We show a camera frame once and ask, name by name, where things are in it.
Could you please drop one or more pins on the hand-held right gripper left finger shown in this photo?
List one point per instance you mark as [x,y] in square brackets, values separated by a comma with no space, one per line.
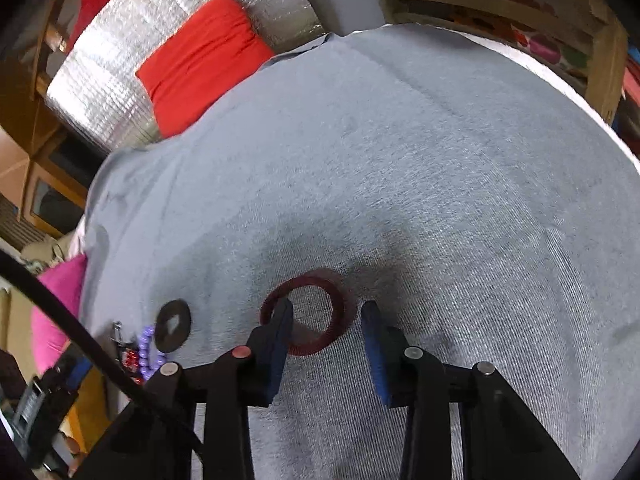
[277,355]

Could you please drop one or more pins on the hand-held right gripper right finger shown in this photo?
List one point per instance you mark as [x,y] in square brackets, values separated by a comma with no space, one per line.
[376,360]

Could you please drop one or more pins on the orange cardboard box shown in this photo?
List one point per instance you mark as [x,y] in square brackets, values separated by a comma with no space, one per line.
[92,410]

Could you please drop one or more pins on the dark red bangle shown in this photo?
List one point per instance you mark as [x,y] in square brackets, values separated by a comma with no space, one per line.
[339,310]

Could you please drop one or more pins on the small metal clip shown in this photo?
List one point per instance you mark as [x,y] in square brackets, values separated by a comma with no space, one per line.
[118,334]

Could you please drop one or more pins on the pink cushion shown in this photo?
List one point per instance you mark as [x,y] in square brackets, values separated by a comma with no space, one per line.
[55,310]

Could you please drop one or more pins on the grey blanket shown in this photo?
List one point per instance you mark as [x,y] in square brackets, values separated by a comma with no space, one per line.
[400,185]

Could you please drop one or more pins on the wooden cabinet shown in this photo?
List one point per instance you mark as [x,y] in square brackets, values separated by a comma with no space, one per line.
[30,110]

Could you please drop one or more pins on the red cushion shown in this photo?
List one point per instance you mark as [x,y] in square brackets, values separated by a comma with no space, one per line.
[200,60]

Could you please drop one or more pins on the silver insulation mat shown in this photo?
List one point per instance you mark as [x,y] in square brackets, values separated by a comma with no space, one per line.
[100,95]

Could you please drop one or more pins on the wooden shelf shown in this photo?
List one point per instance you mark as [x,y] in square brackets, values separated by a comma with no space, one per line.
[605,75]

